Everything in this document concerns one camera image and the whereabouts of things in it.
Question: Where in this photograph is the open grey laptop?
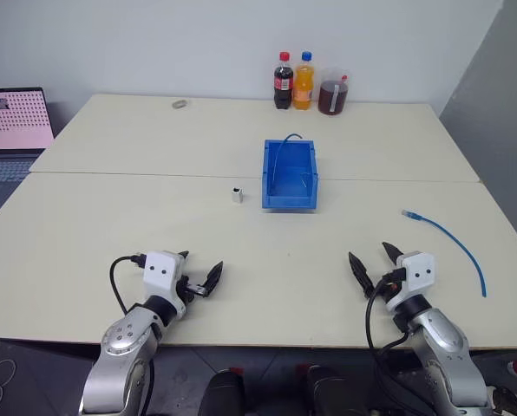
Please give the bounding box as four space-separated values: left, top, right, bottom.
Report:
0 87 56 210

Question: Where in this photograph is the blue Ethernet cable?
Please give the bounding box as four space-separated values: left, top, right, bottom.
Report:
401 208 488 299

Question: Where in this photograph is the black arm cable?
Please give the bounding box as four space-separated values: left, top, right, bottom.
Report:
108 254 148 316
364 267 442 416

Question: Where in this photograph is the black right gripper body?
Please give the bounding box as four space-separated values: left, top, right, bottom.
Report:
372 267 406 305

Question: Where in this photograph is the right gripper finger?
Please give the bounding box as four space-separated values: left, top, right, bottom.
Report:
381 241 404 266
348 251 376 300

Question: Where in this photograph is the dark rounded shape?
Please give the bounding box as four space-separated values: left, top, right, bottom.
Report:
304 362 365 416
196 367 247 416

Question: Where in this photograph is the blue plastic bin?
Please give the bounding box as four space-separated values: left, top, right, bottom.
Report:
260 138 321 211

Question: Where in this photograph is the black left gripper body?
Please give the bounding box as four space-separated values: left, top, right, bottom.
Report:
176 258 211 305

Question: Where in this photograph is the cola bottle red cap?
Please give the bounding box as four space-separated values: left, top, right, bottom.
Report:
272 50 296 111

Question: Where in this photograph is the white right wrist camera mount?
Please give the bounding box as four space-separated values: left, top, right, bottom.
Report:
384 250 436 314

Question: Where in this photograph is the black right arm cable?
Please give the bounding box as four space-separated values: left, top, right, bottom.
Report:
364 267 442 416

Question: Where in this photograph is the jar of dark red liquid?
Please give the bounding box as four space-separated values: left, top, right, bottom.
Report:
317 66 351 117

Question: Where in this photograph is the orange soda bottle blue cap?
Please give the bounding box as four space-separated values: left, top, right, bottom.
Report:
292 50 316 112

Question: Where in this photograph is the thin blue cable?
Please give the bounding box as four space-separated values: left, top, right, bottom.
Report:
269 133 312 192

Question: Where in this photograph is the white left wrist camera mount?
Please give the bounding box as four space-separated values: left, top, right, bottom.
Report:
142 250 187 322

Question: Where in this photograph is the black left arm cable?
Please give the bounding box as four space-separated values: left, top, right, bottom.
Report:
108 254 148 316

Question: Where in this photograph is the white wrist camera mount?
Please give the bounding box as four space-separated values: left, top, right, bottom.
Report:
384 250 436 314
142 250 187 322

